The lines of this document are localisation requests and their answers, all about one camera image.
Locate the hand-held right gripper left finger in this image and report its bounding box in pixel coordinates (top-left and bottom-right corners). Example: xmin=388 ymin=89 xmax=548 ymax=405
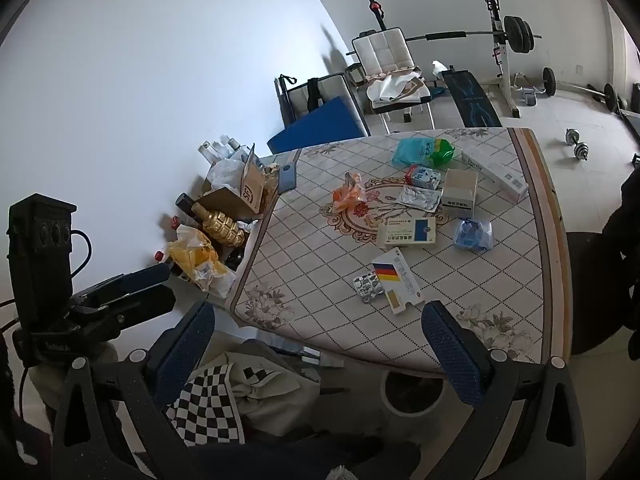
xmin=50 ymin=301 xmax=216 ymax=480

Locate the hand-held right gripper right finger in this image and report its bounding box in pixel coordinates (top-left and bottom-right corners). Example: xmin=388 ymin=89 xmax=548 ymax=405
xmin=421 ymin=300 xmax=586 ymax=480

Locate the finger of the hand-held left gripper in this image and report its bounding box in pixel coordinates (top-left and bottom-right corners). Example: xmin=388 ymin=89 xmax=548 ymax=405
xmin=75 ymin=263 xmax=172 ymax=306
xmin=90 ymin=285 xmax=177 ymax=331

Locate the silver blister pack tray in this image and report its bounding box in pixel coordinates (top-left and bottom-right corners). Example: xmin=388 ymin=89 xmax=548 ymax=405
xmin=395 ymin=185 xmax=443 ymax=212

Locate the blue and red milk carton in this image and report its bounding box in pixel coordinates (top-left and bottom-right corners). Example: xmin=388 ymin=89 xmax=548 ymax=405
xmin=405 ymin=165 xmax=442 ymax=190

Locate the yellow plastic bag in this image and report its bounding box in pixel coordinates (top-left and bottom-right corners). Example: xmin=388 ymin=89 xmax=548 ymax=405
xmin=167 ymin=224 xmax=237 ymax=297

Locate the black and white checkered cloth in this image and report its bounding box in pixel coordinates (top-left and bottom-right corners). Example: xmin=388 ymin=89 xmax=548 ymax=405
xmin=165 ymin=337 xmax=321 ymax=446

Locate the white round bin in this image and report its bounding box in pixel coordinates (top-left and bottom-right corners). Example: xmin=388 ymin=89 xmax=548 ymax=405
xmin=378 ymin=369 xmax=446 ymax=419

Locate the dark glass bottle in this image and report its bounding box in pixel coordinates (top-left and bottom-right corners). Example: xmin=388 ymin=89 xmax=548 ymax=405
xmin=175 ymin=192 xmax=202 ymax=226

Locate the striped flag medicine box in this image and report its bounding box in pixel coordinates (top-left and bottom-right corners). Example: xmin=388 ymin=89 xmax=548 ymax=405
xmin=371 ymin=247 xmax=425 ymax=316

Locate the gold grenade-shaped bottle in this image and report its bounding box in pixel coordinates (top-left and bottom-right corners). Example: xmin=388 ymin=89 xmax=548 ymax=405
xmin=192 ymin=203 xmax=249 ymax=247

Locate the small silver blister pack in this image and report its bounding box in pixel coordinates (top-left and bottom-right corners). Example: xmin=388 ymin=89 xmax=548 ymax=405
xmin=352 ymin=271 xmax=385 ymax=305

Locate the blue plastic wrapper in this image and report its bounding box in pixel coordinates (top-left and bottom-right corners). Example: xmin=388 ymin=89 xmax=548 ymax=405
xmin=453 ymin=216 xmax=493 ymax=251

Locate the white and blue medicine box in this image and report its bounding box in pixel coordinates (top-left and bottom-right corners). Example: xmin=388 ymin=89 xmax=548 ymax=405
xmin=376 ymin=217 xmax=437 ymax=249

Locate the white plastic bag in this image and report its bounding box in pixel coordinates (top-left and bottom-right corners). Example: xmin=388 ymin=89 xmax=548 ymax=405
xmin=206 ymin=157 xmax=249 ymax=196

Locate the brown cardboard box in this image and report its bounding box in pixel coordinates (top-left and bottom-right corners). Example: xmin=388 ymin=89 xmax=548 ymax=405
xmin=202 ymin=143 xmax=279 ymax=222

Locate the floral patterned tablecloth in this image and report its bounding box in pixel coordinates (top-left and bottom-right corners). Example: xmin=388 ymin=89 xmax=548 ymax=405
xmin=227 ymin=126 xmax=573 ymax=374

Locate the open white box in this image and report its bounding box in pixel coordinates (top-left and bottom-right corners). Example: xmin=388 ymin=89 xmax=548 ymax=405
xmin=441 ymin=168 xmax=478 ymax=213

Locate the small blue box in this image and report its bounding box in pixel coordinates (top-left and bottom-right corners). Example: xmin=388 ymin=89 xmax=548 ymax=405
xmin=277 ymin=162 xmax=299 ymax=194

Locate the orange plastic wrapper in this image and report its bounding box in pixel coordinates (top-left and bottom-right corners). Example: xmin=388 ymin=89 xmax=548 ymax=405
xmin=332 ymin=171 xmax=370 ymax=215

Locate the long white box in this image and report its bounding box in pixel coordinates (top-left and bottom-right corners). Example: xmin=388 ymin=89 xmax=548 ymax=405
xmin=461 ymin=145 xmax=530 ymax=203

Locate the green and blue plastic bag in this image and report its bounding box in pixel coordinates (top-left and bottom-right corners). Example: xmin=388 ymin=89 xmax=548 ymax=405
xmin=391 ymin=138 xmax=457 ymax=170

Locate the dark cloth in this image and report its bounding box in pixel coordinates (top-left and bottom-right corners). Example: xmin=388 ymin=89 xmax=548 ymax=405
xmin=602 ymin=164 xmax=640 ymax=361

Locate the blue foam mat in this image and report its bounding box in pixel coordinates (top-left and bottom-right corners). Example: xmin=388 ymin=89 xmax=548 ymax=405
xmin=266 ymin=96 xmax=369 ymax=155

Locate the chrome dumbbell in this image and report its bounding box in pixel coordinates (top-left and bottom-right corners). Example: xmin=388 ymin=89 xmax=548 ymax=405
xmin=565 ymin=128 xmax=591 ymax=161

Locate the white folding bench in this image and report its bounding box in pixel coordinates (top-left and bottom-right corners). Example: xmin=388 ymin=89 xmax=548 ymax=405
xmin=274 ymin=72 xmax=371 ymax=139

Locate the beige cloth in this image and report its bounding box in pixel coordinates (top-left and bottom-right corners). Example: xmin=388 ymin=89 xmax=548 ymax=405
xmin=364 ymin=66 xmax=427 ymax=104

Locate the curl bar with black plates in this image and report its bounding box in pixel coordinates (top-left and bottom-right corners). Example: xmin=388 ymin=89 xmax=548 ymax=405
xmin=542 ymin=65 xmax=619 ymax=111

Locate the white padded chair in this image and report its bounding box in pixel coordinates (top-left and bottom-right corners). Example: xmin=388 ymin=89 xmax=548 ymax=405
xmin=350 ymin=27 xmax=436 ymax=134

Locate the black barbell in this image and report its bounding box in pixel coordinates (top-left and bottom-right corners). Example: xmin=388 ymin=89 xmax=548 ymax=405
xmin=404 ymin=15 xmax=544 ymax=56

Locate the black cable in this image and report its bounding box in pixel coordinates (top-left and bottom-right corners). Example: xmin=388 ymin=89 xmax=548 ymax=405
xmin=69 ymin=229 xmax=94 ymax=279

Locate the black and red machine post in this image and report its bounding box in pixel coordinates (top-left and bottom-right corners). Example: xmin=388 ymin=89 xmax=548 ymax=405
xmin=367 ymin=0 xmax=389 ymax=34

